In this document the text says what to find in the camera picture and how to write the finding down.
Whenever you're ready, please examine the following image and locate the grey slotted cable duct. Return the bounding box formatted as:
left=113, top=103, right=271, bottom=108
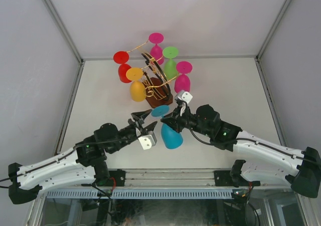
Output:
left=47, top=188, right=233, bottom=199

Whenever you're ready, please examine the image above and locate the blue plastic wine glass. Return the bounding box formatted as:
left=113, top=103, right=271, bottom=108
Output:
left=151, top=105, right=183, bottom=150

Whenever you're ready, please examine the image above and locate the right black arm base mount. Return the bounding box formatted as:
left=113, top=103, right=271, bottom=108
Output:
left=214, top=170, right=261, bottom=187

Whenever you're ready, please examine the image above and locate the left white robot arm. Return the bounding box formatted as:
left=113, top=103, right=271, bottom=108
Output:
left=8, top=109, right=157, bottom=204

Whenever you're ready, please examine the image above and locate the aluminium front rail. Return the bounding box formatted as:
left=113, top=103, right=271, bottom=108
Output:
left=36, top=168, right=309, bottom=187

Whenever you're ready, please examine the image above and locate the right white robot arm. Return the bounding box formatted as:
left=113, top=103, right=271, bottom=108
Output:
left=161, top=102, right=320, bottom=198

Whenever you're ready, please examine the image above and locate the orange plastic wine glass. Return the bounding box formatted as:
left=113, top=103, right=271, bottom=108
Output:
left=126, top=68, right=146, bottom=102

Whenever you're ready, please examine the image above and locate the gold wire wine glass rack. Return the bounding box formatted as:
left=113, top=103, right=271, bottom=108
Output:
left=134, top=44, right=176, bottom=108

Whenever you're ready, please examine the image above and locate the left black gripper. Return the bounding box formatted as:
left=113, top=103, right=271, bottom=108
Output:
left=107, top=109, right=157, bottom=154

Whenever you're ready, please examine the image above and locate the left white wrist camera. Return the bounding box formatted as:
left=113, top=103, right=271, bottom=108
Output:
left=136, top=129, right=157, bottom=150

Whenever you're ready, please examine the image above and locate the pink wine glass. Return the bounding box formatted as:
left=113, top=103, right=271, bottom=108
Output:
left=148, top=33, right=164, bottom=65
left=174, top=61, right=193, bottom=93

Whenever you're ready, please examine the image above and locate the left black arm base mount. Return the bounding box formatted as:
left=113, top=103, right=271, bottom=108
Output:
left=93, top=169, right=126, bottom=187

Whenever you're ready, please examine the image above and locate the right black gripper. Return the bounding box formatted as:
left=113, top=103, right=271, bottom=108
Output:
left=162, top=103, right=212, bottom=137

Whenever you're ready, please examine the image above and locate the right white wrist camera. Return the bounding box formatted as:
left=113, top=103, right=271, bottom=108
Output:
left=175, top=90, right=193, bottom=116

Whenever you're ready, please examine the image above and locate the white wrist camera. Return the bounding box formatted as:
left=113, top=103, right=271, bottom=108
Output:
left=136, top=129, right=157, bottom=150
left=175, top=90, right=193, bottom=116

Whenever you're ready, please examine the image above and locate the red plastic wine glass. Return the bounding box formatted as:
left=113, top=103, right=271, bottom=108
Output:
left=113, top=51, right=131, bottom=83

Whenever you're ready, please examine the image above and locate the green plastic wine glass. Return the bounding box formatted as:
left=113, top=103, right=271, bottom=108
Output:
left=163, top=47, right=179, bottom=80

